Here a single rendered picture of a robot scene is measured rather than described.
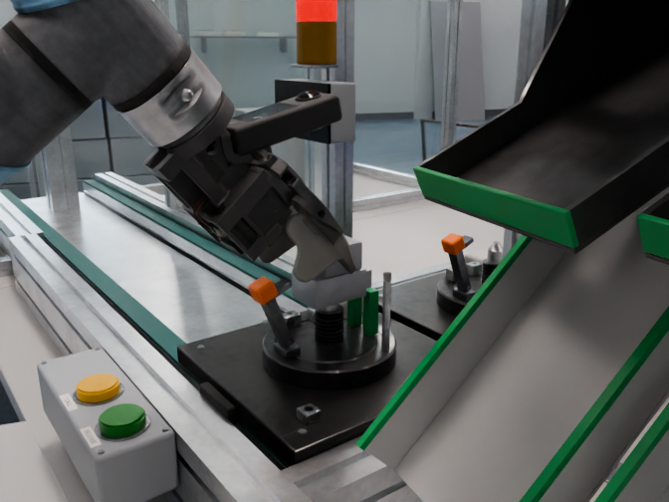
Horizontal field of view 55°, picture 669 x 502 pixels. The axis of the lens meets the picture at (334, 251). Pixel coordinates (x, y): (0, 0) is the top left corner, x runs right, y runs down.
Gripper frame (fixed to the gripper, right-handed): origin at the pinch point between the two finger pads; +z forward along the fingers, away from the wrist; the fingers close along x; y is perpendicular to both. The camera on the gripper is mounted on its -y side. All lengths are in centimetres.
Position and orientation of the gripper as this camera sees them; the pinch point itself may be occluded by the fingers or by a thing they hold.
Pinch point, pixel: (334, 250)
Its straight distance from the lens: 64.8
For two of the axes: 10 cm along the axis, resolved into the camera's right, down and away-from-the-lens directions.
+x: 5.8, 2.5, -7.7
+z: 5.2, 6.1, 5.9
